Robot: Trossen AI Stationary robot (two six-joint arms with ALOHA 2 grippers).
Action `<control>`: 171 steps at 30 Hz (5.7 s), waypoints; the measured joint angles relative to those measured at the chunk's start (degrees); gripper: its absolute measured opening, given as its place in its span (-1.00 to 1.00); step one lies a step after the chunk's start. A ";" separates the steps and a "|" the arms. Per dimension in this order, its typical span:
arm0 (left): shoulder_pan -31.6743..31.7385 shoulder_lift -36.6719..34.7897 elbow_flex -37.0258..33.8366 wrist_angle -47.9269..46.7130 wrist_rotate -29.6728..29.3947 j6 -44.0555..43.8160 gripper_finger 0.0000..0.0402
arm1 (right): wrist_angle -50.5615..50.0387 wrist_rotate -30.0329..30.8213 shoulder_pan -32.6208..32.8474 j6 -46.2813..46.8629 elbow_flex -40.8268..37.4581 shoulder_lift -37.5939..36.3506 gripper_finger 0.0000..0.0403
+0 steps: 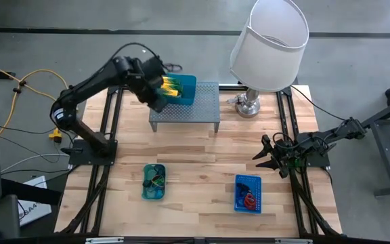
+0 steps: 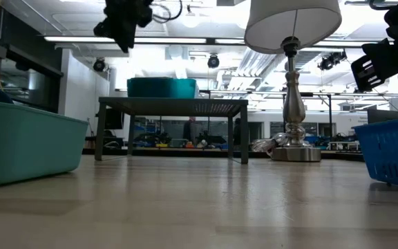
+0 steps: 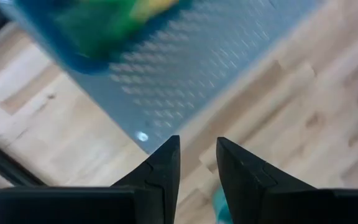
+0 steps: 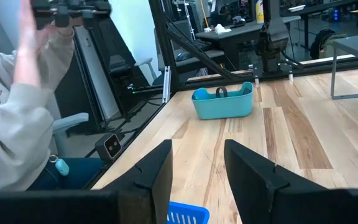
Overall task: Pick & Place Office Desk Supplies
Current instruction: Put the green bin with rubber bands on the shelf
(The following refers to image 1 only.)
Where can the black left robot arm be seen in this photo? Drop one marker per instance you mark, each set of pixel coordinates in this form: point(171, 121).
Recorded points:
point(90, 81)

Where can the black flat bar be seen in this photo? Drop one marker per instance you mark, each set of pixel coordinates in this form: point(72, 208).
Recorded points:
point(29, 191)

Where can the clear glass light bulb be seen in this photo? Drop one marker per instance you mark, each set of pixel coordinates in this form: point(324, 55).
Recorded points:
point(233, 100)

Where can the red spiral coil wristband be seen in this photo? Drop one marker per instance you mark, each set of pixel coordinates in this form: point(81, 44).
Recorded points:
point(252, 195)
point(246, 204)

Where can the teal plastic storage bin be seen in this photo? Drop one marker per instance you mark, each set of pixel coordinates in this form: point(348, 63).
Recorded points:
point(144, 194)

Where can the white printed cardboard box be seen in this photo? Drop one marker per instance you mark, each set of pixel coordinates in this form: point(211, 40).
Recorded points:
point(34, 211)

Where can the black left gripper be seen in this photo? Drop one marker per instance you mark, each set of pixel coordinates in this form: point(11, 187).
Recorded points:
point(149, 86)

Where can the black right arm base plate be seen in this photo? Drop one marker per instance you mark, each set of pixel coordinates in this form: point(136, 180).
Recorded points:
point(322, 159)

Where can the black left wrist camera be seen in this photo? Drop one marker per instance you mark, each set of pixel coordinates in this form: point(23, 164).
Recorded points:
point(152, 66)

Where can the black aluminium table frame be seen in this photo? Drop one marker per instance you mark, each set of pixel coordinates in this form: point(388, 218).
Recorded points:
point(113, 101)

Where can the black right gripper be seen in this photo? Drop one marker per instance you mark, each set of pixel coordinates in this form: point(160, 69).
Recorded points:
point(289, 152)

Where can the black spiral coil wristband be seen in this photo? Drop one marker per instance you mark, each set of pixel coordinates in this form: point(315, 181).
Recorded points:
point(241, 185)

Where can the silver metal bracket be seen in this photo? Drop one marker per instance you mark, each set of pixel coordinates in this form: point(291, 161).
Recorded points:
point(293, 241)
point(103, 240)

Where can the teal tray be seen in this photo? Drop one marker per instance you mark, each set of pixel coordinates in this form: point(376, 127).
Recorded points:
point(189, 88)

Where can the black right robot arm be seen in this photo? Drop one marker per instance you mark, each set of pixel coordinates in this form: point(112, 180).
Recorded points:
point(337, 133)

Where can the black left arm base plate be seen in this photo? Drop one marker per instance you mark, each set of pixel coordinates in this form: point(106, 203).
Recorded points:
point(78, 156)

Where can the orange elastic band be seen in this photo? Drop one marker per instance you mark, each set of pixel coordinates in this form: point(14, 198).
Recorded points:
point(157, 181)

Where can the black metal stand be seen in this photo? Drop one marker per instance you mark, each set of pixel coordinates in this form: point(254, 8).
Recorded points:
point(388, 149)

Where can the grey perforated metal shelf riser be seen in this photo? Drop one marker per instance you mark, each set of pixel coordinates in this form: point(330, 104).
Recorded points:
point(205, 108)

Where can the blue plastic mesh basket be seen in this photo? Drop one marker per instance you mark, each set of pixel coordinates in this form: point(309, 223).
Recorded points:
point(254, 184)

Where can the silver table lamp white shade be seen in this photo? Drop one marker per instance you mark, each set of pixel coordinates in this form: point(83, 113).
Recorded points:
point(269, 51)

